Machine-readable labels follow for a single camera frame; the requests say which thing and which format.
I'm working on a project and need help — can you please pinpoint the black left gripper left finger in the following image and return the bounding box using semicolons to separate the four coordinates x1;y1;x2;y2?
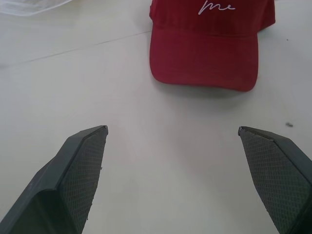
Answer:
0;125;109;234

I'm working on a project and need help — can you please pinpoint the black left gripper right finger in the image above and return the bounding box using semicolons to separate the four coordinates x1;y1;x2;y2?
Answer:
238;126;312;234

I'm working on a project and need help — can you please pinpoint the red baseball cap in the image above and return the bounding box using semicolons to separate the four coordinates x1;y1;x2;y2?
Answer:
149;0;276;93

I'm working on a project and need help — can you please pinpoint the clear plastic sheet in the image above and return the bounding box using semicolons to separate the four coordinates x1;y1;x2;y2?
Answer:
0;0;77;17

